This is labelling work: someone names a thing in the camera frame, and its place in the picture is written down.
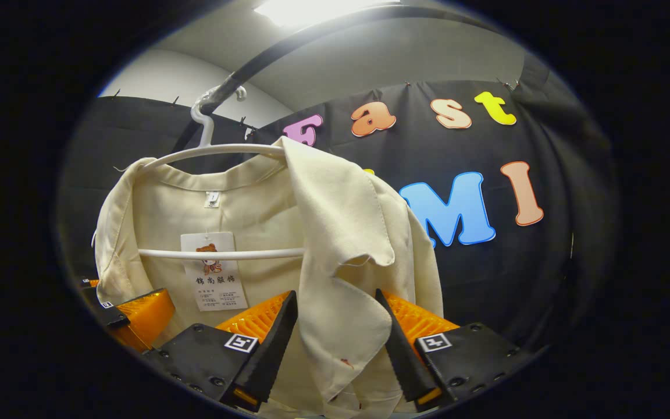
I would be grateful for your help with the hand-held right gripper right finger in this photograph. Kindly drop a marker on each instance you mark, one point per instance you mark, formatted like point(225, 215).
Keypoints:
point(405, 361)

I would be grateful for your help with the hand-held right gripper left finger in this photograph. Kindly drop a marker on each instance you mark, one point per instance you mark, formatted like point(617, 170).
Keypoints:
point(274, 355)

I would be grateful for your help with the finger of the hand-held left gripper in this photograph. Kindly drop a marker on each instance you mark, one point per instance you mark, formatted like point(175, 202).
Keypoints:
point(88, 283)
point(143, 317)

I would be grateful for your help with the white plastic clothes hanger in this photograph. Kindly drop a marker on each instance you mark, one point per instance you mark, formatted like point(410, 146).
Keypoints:
point(224, 254)

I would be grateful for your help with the cream shirt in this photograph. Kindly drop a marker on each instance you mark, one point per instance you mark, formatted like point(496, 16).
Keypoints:
point(341, 221)

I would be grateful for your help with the black clothes rack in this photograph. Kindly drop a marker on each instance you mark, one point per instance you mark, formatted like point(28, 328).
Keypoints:
point(253, 64)

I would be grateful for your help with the black backdrop cloth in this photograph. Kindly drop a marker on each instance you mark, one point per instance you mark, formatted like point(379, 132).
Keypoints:
point(486, 279)

